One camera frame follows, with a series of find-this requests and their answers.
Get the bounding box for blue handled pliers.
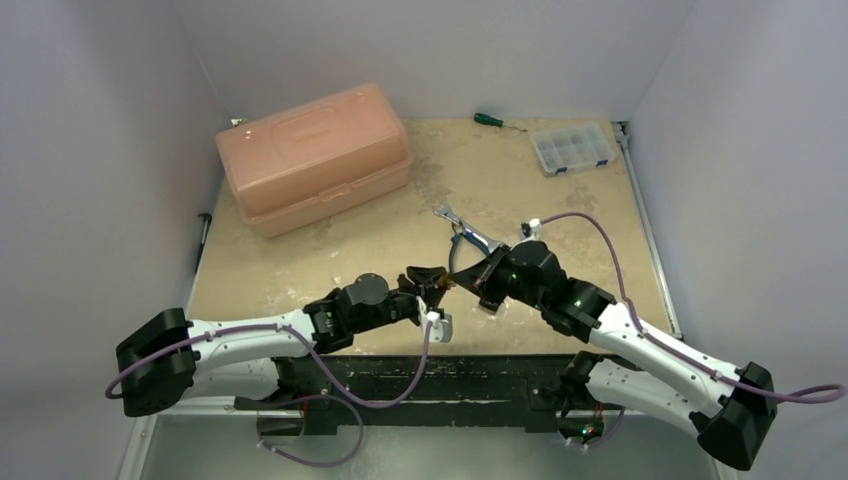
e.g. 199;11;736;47
447;221;499;274

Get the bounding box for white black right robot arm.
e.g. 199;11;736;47
452;241;777;471

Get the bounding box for green handled screwdriver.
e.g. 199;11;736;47
472;112;527;132

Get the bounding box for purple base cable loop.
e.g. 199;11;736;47
255;389;368;468

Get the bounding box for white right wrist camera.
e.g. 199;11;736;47
520;218;543;242

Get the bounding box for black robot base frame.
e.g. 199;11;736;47
233;351;637;437

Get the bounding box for silver open-end wrench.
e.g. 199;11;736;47
432;203;503;255

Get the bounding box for pink translucent plastic toolbox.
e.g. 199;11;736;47
215;83;413;238

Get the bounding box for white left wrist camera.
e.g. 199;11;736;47
416;297;453;344

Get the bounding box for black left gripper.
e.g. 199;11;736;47
352;268;446;335

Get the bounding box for clear plastic organizer box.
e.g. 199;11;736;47
530;122;617;177

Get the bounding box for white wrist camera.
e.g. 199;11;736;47
520;218;543;242
416;297;453;344

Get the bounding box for brass padlock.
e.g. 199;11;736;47
435;274;454;290

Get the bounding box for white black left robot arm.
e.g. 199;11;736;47
105;267;451;417

